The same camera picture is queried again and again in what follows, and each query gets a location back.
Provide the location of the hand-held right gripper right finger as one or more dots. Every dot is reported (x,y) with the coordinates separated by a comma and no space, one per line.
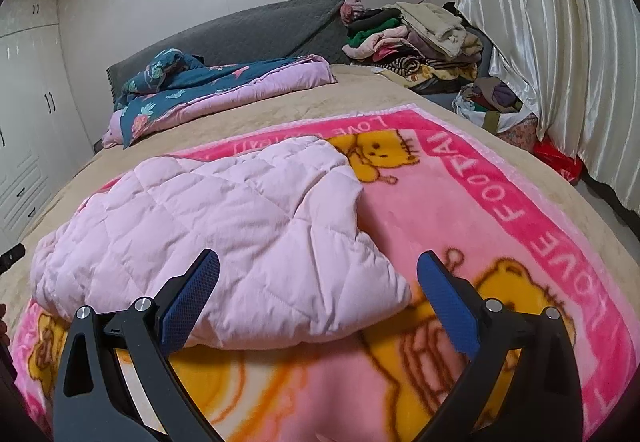
(445,297)

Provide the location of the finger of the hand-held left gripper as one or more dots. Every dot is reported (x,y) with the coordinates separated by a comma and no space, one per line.
(11,257)

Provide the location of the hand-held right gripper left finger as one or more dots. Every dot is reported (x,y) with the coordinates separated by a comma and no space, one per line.
(192,294)

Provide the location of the pink quilted jacket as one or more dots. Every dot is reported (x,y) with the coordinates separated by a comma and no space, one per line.
(215,232)

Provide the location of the bag of mixed clothes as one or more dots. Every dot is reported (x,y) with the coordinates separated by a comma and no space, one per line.
(492,105)

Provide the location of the pile of folded clothes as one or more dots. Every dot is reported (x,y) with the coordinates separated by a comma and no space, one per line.
(420,42)

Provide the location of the pink bear printed blanket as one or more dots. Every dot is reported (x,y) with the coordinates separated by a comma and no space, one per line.
(450,202)

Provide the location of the white wardrobe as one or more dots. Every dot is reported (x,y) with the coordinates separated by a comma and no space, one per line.
(30,122)

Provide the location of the red plastic bag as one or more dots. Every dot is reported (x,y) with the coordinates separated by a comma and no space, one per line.
(557,160)

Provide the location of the teal floral pink quilt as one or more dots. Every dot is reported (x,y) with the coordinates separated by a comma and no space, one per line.
(240,85)

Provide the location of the bed with beige sheet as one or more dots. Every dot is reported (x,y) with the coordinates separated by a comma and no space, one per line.
(360,92)

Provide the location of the teal floral pillow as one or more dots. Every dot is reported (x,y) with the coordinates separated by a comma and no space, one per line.
(160,70)

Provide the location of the grey padded headboard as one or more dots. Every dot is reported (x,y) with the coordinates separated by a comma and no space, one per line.
(280,30)

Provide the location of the white satin curtain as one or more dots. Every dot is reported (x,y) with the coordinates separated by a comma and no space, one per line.
(560,32)

